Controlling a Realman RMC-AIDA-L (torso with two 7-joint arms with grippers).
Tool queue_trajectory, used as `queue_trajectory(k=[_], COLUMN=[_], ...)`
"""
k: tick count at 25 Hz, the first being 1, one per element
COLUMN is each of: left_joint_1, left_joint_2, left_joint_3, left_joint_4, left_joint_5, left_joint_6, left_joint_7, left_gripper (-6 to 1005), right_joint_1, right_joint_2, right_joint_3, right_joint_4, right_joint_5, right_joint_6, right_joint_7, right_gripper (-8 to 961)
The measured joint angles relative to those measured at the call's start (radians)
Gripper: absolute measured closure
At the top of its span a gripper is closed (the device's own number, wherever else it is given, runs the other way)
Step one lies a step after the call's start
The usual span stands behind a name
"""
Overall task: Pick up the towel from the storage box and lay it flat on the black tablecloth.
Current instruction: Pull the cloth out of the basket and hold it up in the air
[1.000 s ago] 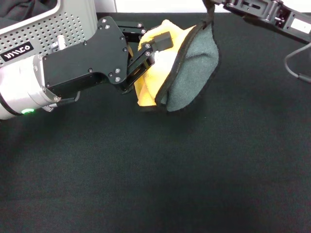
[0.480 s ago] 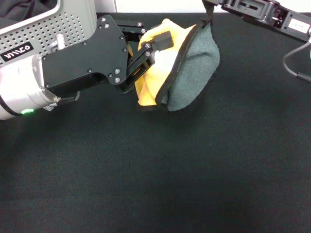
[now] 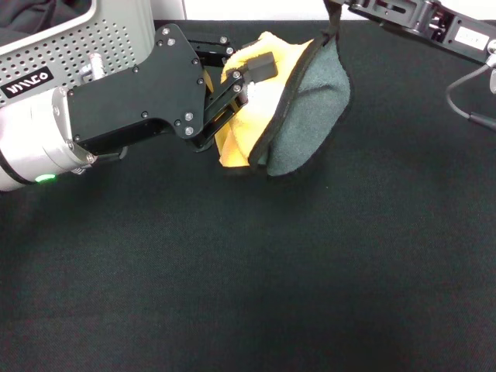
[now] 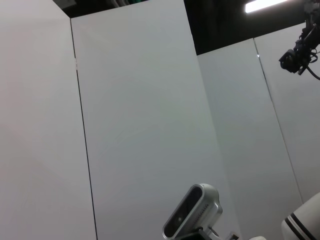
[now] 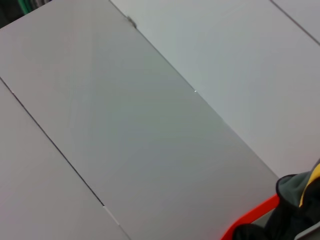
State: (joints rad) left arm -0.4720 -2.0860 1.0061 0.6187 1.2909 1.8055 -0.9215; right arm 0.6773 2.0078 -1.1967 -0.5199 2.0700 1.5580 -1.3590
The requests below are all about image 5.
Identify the green cable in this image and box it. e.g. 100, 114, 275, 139
17, 0, 34, 15

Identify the small grey seam clip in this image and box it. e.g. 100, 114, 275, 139
124, 15, 138, 28

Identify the grey yellow black-edged towel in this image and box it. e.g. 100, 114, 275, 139
232, 157, 320, 240

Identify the orange curved plastic rim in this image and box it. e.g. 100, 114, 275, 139
221, 193, 280, 240

